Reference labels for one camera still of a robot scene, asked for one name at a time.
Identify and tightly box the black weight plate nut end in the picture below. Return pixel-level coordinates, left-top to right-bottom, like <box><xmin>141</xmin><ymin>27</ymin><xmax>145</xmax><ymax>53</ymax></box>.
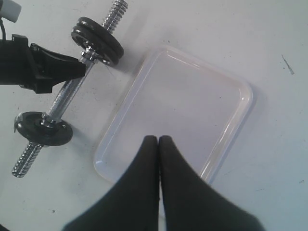
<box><xmin>14</xmin><ymin>112</ymin><xmax>73</xmax><ymax>146</ymax></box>

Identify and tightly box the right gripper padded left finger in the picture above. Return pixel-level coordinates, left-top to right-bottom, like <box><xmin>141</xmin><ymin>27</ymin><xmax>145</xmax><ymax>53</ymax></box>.
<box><xmin>63</xmin><ymin>135</ymin><xmax>160</xmax><ymax>231</ymax></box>

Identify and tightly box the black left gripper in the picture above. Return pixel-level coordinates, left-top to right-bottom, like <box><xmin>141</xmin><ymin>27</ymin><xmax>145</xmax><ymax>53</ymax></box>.
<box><xmin>0</xmin><ymin>0</ymin><xmax>86</xmax><ymax>94</ymax></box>

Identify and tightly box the chrome threaded dumbbell bar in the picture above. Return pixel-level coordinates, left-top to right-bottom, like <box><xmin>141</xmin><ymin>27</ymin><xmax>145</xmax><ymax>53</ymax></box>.
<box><xmin>12</xmin><ymin>0</ymin><xmax>128</xmax><ymax>178</ymax></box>

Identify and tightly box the black weight plate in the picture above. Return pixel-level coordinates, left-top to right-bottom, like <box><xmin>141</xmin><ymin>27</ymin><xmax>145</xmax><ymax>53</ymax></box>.
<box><xmin>77</xmin><ymin>17</ymin><xmax>124</xmax><ymax>59</ymax></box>

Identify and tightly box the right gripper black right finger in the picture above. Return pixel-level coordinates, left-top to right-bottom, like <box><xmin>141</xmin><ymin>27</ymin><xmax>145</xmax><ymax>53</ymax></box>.
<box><xmin>159</xmin><ymin>135</ymin><xmax>264</xmax><ymax>231</ymax></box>

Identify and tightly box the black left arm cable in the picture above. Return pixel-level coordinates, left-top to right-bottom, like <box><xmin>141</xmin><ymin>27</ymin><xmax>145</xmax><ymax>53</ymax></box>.
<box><xmin>0</xmin><ymin>20</ymin><xmax>8</xmax><ymax>40</ymax></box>

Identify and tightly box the white rectangular plastic tray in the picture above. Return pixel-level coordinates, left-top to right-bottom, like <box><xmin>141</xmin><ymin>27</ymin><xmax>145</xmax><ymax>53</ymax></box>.
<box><xmin>94</xmin><ymin>45</ymin><xmax>253</xmax><ymax>182</ymax></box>

